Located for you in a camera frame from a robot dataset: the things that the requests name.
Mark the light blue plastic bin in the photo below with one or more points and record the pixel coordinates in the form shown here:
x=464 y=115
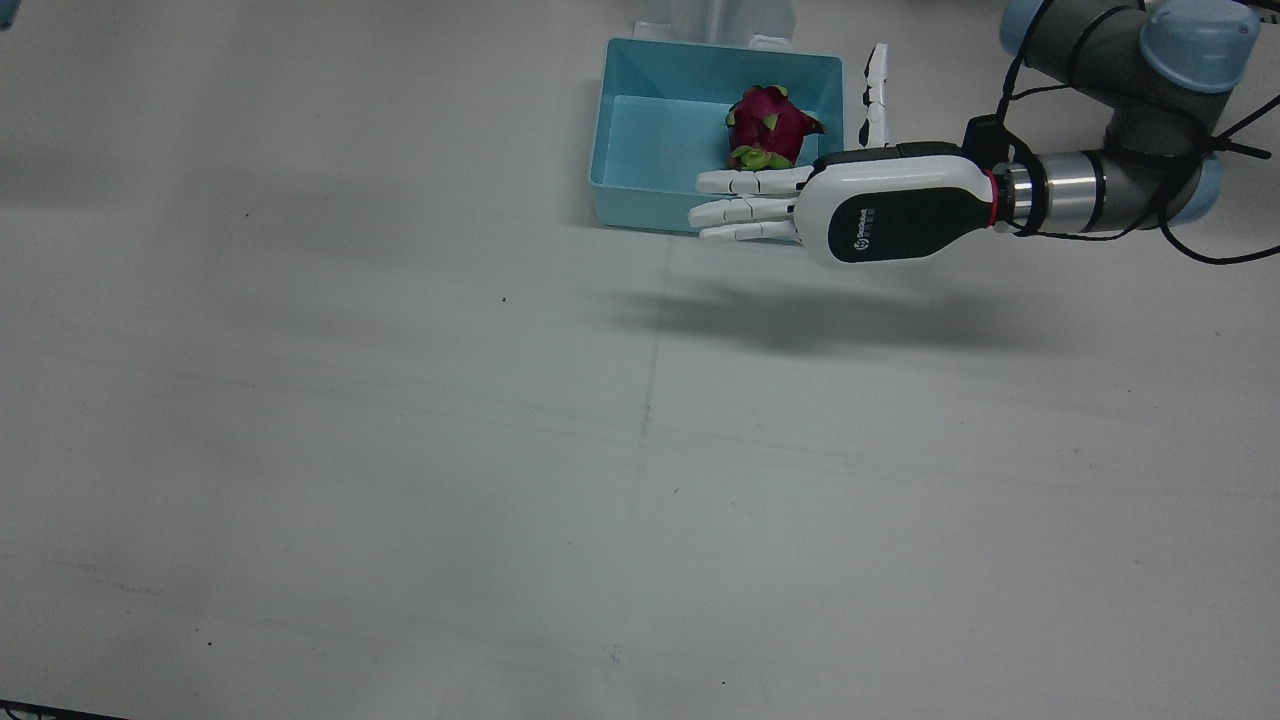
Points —
x=660 y=140

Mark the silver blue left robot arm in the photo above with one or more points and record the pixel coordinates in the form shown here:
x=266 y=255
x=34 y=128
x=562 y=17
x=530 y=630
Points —
x=1070 y=190

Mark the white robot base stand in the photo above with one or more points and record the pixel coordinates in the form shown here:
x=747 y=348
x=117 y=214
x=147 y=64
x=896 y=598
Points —
x=740 y=20

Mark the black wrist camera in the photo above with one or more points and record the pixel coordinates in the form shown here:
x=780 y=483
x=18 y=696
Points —
x=985 y=138

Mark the pink dragon fruit green scales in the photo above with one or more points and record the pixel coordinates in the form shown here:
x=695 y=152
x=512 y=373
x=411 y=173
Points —
x=768 y=125

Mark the white grey left robot hand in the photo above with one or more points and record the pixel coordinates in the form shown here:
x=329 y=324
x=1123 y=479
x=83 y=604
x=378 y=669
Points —
x=890 y=210

